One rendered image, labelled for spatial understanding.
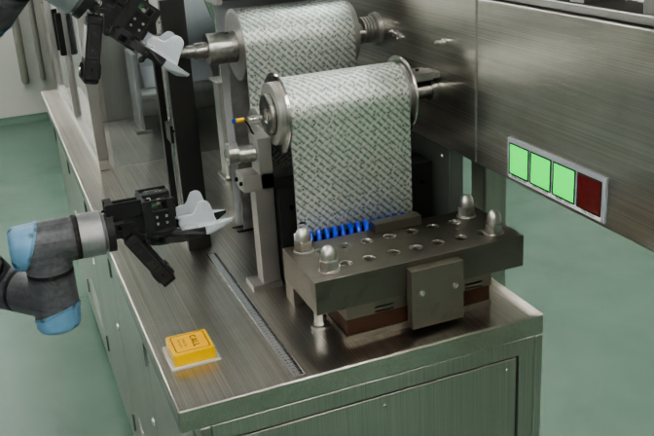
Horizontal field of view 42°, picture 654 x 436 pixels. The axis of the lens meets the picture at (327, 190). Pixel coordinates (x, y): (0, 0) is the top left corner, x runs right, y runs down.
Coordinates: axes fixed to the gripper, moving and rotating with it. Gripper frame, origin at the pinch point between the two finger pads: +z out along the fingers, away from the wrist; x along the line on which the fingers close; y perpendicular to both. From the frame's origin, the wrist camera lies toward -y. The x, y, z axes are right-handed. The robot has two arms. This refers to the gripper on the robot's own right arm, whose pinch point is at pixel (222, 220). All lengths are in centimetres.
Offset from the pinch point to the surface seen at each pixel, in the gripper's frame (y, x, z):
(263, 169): 5.5, 7.1, 10.5
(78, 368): -109, 155, -23
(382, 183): 1.2, -0.2, 31.4
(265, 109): 17.1, 6.2, 11.5
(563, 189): 9, -36, 45
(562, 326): -109, 99, 150
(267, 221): -5.1, 7.9, 10.6
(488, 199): -13, 13, 63
